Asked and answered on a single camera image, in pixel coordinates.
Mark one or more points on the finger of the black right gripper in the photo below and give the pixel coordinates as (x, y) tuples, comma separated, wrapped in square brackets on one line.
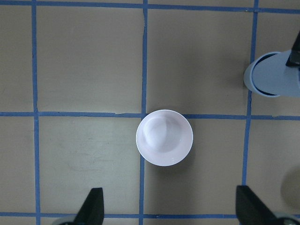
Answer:
[(294, 57)]

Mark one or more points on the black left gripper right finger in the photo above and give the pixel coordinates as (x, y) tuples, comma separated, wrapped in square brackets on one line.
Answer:
[(250, 210)]

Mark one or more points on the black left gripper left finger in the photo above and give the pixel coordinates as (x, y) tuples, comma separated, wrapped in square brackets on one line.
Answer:
[(92, 210)]

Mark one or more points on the blue cup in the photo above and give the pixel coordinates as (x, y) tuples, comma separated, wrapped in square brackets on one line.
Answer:
[(271, 77), (248, 76)]

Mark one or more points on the pink bowl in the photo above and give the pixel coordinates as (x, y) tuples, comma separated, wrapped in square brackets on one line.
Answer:
[(164, 137)]

